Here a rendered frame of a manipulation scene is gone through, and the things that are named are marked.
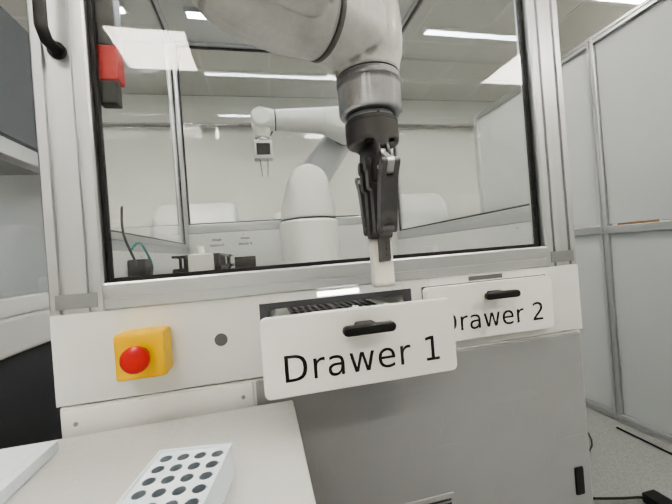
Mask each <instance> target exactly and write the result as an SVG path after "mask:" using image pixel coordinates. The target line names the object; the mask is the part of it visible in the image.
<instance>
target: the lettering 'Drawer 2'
mask: <svg viewBox="0 0 672 504"><path fill-rule="evenodd" d="M535 304H539V305H540V309H539V311H538V313H537V314H536V315H535V317H534V320H540V319H543V317H539V318H537V316H538V315H539V313H540V312H541V310H542V304H541V303H540V302H535V303H533V306H534V305H535ZM507 312H510V313H511V316H505V314H506V313H507ZM474 316H477V317H478V319H477V320H473V321H471V323H470V326H471V328H472V329H477V328H478V327H479V328H481V320H480V316H479V315H477V314H474V315H471V318H472V317H474ZM484 317H485V320H486V323H487V326H488V327H490V325H491V318H492V317H493V321H494V324H495V326H497V325H498V319H499V312H497V319H496V321H495V318H494V314H493V312H492V313H490V319H489V322H488V319H487V316H486V313H484ZM510 317H514V315H513V312H512V311H511V310H506V311H505V312H504V313H503V321H504V323H506V324H512V323H514V320H513V321H512V322H507V321H506V320H505V318H510ZM464 318H468V315H466V316H464V317H463V316H461V317H460V319H461V330H464V329H463V320H464ZM476 321H478V326H476V327H473V322H476Z"/></svg>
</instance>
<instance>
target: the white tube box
mask: <svg viewBox="0 0 672 504"><path fill-rule="evenodd" d="M234 475H235V472H234V459H233V446H232V443H223V444H213V445H203V446H193V447H183V448H173V449H163V450H159V452H158V453H157V454H156V455H155V456H154V458H153V459H152V460H151V461H150V462H149V464H148V465H147V466H146V467H145V469H144V470H143V471H142V472H141V473H140V475H139V476H138V477H137V478H136V479H135V481H134V482H133V483H132V484H131V486H130V487H129V488H128V489H127V490H126V492H125V493H124V494H123V495H122V497H121V498H120V499H119V500H118V501H117V503H116V504H223V503H224V500H225V498H226V495H227V493H228V490H229V487H230V485H231V482H232V480H233V477H234Z"/></svg>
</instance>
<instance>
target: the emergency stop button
mask: <svg viewBox="0 0 672 504"><path fill-rule="evenodd" d="M149 363H150V354H149V352H148V351H147V350H146V349H145V348H144V347H141V346H132V347H130V348H128V349H126V350H125V351H124V352H123V353H122V354H121V356H120V359H119V364H120V367H121V369H122V370H123V371H124V372H126V373H128V374H138V373H140V372H142V371H144V370H145V369H146V368H147V367H148V365H149Z"/></svg>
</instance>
